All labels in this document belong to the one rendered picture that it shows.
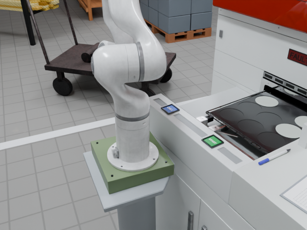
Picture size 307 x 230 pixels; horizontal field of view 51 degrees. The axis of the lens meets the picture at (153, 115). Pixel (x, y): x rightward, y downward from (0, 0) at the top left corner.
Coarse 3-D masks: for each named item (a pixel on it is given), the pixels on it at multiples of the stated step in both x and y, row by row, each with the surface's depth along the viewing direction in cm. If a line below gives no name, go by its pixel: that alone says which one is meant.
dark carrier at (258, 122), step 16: (256, 96) 152; (272, 96) 152; (224, 112) 140; (240, 112) 140; (256, 112) 140; (272, 112) 140; (288, 112) 139; (304, 112) 139; (240, 128) 130; (256, 128) 130; (272, 128) 129; (272, 144) 120
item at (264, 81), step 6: (264, 78) 158; (264, 84) 159; (270, 84) 156; (276, 84) 153; (282, 90) 151; (288, 90) 148; (294, 96) 146; (300, 96) 143; (306, 96) 142; (306, 102) 142
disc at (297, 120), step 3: (297, 117) 136; (300, 117) 136; (303, 117) 136; (306, 117) 136; (297, 120) 134; (300, 120) 134; (303, 120) 134; (306, 120) 134; (297, 123) 132; (300, 123) 132; (303, 123) 132
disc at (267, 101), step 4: (260, 96) 152; (264, 96) 152; (256, 100) 148; (260, 100) 148; (264, 100) 148; (268, 100) 148; (272, 100) 148; (276, 100) 148; (260, 104) 145; (264, 104) 145; (268, 104) 145; (272, 104) 145; (276, 104) 145
